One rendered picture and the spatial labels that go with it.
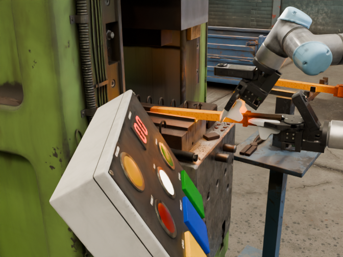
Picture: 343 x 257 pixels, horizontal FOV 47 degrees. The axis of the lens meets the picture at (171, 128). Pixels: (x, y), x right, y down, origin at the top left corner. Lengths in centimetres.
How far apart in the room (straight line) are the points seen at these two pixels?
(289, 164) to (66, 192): 116
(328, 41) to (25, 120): 71
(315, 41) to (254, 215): 173
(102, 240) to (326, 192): 251
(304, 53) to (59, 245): 75
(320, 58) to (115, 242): 64
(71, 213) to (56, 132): 43
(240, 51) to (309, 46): 395
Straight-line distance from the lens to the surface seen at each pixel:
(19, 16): 89
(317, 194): 288
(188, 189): 74
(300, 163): 156
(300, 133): 111
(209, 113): 117
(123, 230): 49
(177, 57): 144
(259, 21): 928
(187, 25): 106
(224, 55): 498
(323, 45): 97
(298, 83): 158
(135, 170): 53
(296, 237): 243
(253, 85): 110
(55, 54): 85
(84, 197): 47
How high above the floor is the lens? 141
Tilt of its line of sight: 22 degrees down
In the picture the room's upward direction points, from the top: 1 degrees counter-clockwise
